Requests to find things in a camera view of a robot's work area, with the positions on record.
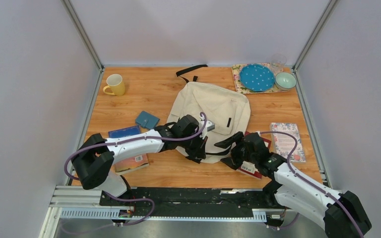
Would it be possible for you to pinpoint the floral cover notebook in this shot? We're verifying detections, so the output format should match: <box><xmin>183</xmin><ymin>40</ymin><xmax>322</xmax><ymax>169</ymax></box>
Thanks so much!
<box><xmin>270</xmin><ymin>122</ymin><xmax>306</xmax><ymax>163</ymax></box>

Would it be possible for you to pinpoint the aluminium frame post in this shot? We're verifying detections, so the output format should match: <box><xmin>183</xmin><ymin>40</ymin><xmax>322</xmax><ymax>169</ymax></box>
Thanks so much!
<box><xmin>61</xmin><ymin>0</ymin><xmax>104</xmax><ymax>72</ymax></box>
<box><xmin>292</xmin><ymin>0</ymin><xmax>339</xmax><ymax>72</ymax></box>

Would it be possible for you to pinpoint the light green bowl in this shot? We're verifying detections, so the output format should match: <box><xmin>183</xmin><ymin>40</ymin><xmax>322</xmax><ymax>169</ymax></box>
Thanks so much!
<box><xmin>275</xmin><ymin>72</ymin><xmax>297</xmax><ymax>91</ymax></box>

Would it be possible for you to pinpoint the right aluminium frame post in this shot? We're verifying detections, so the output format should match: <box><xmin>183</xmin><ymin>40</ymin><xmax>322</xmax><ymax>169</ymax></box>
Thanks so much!
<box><xmin>292</xmin><ymin>0</ymin><xmax>339</xmax><ymax>72</ymax></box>

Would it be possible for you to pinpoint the clear glass cup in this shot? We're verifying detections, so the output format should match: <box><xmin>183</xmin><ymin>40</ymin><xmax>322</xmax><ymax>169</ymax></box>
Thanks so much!
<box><xmin>270</xmin><ymin>54</ymin><xmax>287</xmax><ymax>74</ymax></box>

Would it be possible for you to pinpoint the red white cover book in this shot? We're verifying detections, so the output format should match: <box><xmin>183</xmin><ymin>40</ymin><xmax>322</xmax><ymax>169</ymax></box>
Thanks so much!
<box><xmin>236</xmin><ymin>131</ymin><xmax>273</xmax><ymax>180</ymax></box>

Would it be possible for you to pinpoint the beige canvas backpack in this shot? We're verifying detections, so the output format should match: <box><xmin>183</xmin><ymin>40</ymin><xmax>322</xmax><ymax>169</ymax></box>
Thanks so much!
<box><xmin>167</xmin><ymin>76</ymin><xmax>251</xmax><ymax>164</ymax></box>

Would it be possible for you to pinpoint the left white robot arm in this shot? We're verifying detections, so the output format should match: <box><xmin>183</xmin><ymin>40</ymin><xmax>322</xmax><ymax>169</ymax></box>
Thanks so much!
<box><xmin>67</xmin><ymin>112</ymin><xmax>215</xmax><ymax>206</ymax></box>

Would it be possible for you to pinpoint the teal wallet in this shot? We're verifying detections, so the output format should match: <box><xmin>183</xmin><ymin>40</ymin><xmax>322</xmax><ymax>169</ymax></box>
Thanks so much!
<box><xmin>135</xmin><ymin>111</ymin><xmax>160</xmax><ymax>129</ymax></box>

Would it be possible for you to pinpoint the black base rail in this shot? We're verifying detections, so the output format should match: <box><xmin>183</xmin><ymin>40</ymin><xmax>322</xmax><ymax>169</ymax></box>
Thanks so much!
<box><xmin>99</xmin><ymin>187</ymin><xmax>284</xmax><ymax>218</ymax></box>

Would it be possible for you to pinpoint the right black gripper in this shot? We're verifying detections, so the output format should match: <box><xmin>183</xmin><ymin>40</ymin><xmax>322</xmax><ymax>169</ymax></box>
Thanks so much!
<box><xmin>214</xmin><ymin>132</ymin><xmax>257</xmax><ymax>171</ymax></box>

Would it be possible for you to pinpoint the left aluminium frame post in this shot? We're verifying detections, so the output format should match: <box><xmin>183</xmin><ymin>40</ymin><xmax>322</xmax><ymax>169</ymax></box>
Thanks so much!
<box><xmin>61</xmin><ymin>0</ymin><xmax>104</xmax><ymax>72</ymax></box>

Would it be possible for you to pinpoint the yellow mug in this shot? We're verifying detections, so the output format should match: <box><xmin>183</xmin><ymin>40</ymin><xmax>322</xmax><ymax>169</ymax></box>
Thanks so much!
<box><xmin>103</xmin><ymin>74</ymin><xmax>126</xmax><ymax>96</ymax></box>

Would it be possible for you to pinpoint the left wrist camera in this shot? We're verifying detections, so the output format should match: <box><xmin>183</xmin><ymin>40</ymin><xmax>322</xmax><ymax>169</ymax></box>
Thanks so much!
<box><xmin>199</xmin><ymin>120</ymin><xmax>215</xmax><ymax>137</ymax></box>

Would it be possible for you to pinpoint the blue dotted plate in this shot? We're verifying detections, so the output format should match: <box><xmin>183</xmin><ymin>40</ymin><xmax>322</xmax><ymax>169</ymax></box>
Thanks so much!
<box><xmin>239</xmin><ymin>64</ymin><xmax>275</xmax><ymax>92</ymax></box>

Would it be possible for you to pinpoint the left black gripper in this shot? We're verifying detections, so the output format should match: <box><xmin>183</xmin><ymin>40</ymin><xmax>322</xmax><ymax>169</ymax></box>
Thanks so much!
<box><xmin>179</xmin><ymin>130</ymin><xmax>208</xmax><ymax>160</ymax></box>

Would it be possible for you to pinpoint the blue sunset cover book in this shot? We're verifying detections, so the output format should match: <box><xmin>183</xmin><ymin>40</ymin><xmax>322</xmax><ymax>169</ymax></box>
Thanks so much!
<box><xmin>108</xmin><ymin>125</ymin><xmax>141</xmax><ymax>138</ymax></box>

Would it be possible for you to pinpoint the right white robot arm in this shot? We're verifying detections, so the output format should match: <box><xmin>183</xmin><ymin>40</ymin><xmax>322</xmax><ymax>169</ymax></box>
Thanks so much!
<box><xmin>215</xmin><ymin>132</ymin><xmax>372</xmax><ymax>238</ymax></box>

